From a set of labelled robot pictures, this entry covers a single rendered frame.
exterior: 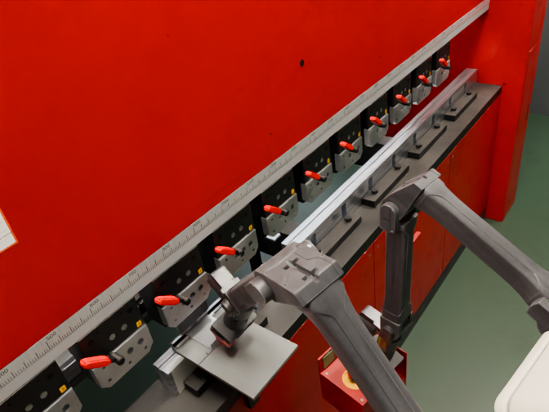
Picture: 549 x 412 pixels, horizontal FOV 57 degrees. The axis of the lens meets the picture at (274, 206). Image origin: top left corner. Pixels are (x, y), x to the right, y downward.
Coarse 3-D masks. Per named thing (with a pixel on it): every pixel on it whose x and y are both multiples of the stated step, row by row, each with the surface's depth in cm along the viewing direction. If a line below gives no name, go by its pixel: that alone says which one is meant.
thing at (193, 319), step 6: (204, 306) 136; (192, 312) 132; (198, 312) 134; (204, 312) 138; (186, 318) 131; (192, 318) 133; (198, 318) 136; (180, 324) 130; (186, 324) 132; (192, 324) 135; (180, 330) 131; (186, 330) 134
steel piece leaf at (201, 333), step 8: (200, 320) 137; (208, 320) 137; (192, 328) 135; (200, 328) 135; (208, 328) 134; (192, 336) 133; (200, 336) 132; (208, 336) 132; (208, 344) 130; (216, 344) 129
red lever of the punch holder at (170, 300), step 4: (160, 296) 113; (164, 296) 114; (168, 296) 115; (172, 296) 116; (176, 296) 120; (180, 296) 119; (184, 296) 119; (156, 300) 112; (160, 300) 112; (164, 300) 112; (168, 300) 113; (172, 300) 114; (176, 300) 116; (180, 300) 117; (184, 300) 118; (188, 300) 118; (160, 304) 112; (164, 304) 113; (168, 304) 114; (172, 304) 115; (188, 304) 119
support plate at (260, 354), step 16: (240, 336) 131; (256, 336) 130; (272, 336) 130; (176, 352) 130; (192, 352) 129; (208, 352) 128; (224, 352) 127; (240, 352) 127; (256, 352) 126; (272, 352) 125; (288, 352) 125; (208, 368) 124; (224, 368) 123; (240, 368) 123; (256, 368) 122; (272, 368) 121; (240, 384) 119; (256, 384) 118
